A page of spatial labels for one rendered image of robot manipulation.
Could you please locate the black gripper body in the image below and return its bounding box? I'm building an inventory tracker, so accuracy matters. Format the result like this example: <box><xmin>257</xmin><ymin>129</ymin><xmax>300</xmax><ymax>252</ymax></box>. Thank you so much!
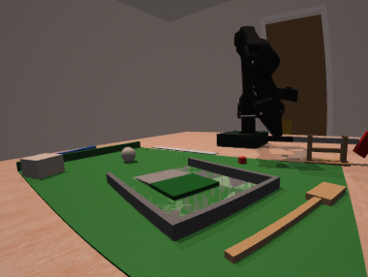
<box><xmin>253</xmin><ymin>78</ymin><xmax>285</xmax><ymax>114</ymax></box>

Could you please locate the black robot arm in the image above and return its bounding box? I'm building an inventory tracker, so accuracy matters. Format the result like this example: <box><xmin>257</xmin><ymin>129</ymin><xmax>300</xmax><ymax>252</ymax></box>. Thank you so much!
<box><xmin>234</xmin><ymin>26</ymin><xmax>298</xmax><ymax>134</ymax></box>

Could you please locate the red block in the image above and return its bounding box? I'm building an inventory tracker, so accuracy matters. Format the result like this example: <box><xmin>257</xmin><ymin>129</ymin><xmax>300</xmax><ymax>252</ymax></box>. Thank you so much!
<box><xmin>237</xmin><ymin>156</ymin><xmax>247</xmax><ymax>164</ymax></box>

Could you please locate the green mat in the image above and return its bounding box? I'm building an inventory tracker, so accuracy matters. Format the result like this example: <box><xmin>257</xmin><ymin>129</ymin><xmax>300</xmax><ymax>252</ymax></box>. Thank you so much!
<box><xmin>18</xmin><ymin>147</ymin><xmax>368</xmax><ymax>277</ymax></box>

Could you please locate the grey ball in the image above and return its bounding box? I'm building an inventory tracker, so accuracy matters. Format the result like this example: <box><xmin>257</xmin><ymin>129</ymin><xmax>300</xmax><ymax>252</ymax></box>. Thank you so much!
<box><xmin>121</xmin><ymin>147</ymin><xmax>136</xmax><ymax>162</ymax></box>

